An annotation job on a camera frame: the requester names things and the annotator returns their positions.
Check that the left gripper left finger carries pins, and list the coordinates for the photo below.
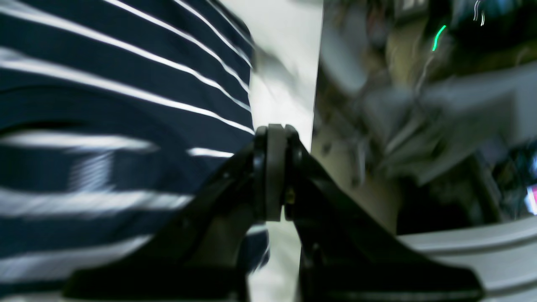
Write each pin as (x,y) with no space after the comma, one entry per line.
(194,257)

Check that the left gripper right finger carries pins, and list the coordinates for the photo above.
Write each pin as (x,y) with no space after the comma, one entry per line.
(347,256)

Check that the navy white striped T-shirt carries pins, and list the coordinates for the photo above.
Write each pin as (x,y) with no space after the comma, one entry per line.
(113,115)

